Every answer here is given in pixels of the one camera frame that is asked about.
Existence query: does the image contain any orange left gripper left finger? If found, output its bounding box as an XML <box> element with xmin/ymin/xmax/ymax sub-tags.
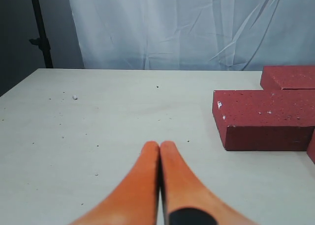
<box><xmin>72</xmin><ymin>141</ymin><xmax>159</xmax><ymax>225</ymax></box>

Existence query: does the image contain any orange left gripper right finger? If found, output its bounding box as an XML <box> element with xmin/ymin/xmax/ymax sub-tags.
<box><xmin>160</xmin><ymin>141</ymin><xmax>256</xmax><ymax>225</ymax></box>

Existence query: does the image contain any red brick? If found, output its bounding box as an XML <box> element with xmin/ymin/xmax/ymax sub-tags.
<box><xmin>260</xmin><ymin>65</ymin><xmax>315</xmax><ymax>90</ymax></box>
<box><xmin>307</xmin><ymin>130</ymin><xmax>315</xmax><ymax>163</ymax></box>
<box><xmin>212</xmin><ymin>90</ymin><xmax>315</xmax><ymax>151</ymax></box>

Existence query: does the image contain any pale backdrop curtain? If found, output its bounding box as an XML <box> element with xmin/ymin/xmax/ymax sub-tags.
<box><xmin>69</xmin><ymin>0</ymin><xmax>315</xmax><ymax>71</ymax></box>

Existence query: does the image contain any black light stand pole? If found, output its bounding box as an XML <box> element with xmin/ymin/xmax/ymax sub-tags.
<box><xmin>29</xmin><ymin>0</ymin><xmax>54</xmax><ymax>68</ymax></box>

